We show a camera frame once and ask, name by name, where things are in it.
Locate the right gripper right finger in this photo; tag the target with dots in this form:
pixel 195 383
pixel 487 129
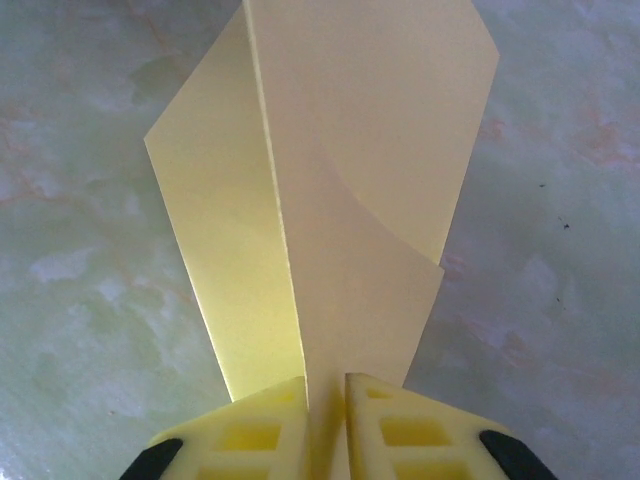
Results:
pixel 425 440

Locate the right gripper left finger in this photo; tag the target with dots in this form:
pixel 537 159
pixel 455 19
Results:
pixel 250 440

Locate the yellow paper sheet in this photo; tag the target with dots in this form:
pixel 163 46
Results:
pixel 350 175

